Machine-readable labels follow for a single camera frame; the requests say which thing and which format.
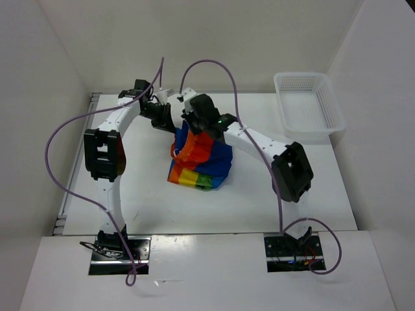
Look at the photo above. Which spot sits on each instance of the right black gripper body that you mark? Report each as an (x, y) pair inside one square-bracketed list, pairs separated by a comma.
[(197, 124)]

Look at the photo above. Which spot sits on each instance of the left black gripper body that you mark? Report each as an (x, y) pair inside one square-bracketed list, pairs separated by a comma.
[(157, 114)]

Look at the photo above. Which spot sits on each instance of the rainbow striped shorts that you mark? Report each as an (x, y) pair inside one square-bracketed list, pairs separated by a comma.
[(198, 161)]

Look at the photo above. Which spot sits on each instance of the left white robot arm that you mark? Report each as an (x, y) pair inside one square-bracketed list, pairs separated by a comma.
[(105, 158)]

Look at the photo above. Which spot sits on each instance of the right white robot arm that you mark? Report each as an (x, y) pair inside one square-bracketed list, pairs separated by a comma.
[(290, 170)]

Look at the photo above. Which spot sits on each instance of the white plastic basket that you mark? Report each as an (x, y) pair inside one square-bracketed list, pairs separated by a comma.
[(308, 106)]

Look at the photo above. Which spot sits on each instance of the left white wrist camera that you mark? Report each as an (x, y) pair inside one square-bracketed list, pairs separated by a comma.
[(163, 94)]

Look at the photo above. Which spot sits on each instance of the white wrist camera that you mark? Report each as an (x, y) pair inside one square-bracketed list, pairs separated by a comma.
[(163, 94), (185, 97)]

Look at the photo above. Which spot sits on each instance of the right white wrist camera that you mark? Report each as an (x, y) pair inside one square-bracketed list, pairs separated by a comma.
[(185, 97)]

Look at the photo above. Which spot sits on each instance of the aluminium table edge rail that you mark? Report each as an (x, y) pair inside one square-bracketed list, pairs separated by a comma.
[(61, 217)]

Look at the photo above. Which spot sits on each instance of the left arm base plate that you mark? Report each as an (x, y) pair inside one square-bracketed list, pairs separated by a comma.
[(106, 262)]

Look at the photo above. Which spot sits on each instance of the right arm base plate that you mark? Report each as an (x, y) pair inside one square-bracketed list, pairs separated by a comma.
[(283, 254)]

